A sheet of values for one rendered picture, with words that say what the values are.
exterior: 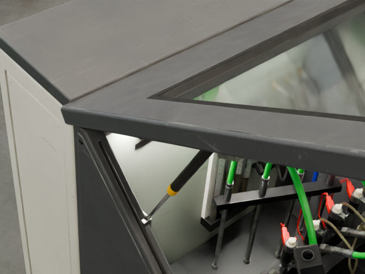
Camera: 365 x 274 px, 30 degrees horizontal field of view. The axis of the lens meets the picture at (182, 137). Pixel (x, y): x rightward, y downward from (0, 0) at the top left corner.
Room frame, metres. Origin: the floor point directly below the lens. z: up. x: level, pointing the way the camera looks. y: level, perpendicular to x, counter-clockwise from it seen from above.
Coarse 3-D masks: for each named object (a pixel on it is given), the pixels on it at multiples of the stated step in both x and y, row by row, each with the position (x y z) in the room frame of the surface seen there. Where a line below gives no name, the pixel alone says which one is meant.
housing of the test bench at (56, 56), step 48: (96, 0) 1.29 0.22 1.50; (144, 0) 1.31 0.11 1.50; (192, 0) 1.33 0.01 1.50; (240, 0) 1.35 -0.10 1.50; (288, 0) 1.37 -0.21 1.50; (0, 48) 1.13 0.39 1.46; (48, 48) 1.09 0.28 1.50; (96, 48) 1.11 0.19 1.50; (144, 48) 1.13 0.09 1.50; (48, 96) 1.00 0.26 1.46; (48, 144) 1.01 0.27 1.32; (48, 192) 1.02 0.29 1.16; (48, 240) 1.04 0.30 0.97
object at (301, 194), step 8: (232, 168) 1.10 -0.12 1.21; (288, 168) 0.90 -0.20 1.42; (232, 176) 1.10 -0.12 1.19; (296, 176) 0.89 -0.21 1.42; (232, 184) 1.10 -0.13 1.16; (296, 184) 0.87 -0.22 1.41; (304, 192) 0.86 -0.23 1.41; (304, 200) 0.85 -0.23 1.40; (304, 208) 0.84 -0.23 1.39; (304, 216) 0.83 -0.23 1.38; (312, 224) 0.81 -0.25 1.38; (312, 232) 0.80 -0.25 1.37; (312, 240) 0.79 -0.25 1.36
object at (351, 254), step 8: (264, 176) 1.13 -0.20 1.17; (264, 184) 1.13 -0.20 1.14; (264, 192) 1.13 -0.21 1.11; (320, 248) 0.99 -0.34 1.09; (328, 248) 0.98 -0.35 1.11; (336, 248) 0.97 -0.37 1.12; (344, 248) 0.97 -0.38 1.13; (344, 256) 0.95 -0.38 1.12; (352, 256) 0.94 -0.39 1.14; (360, 256) 0.93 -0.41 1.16
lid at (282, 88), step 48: (336, 0) 1.28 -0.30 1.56; (192, 48) 1.15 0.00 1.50; (240, 48) 1.06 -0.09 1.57; (288, 48) 1.04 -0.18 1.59; (336, 48) 0.97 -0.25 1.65; (96, 96) 0.95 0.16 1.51; (144, 96) 0.89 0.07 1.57; (192, 96) 0.88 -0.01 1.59; (240, 96) 0.83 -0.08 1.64; (288, 96) 0.78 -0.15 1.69; (336, 96) 0.74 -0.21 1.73; (192, 144) 0.70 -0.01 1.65; (240, 144) 0.64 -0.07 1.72; (288, 144) 0.59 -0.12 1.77; (336, 144) 0.56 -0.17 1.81
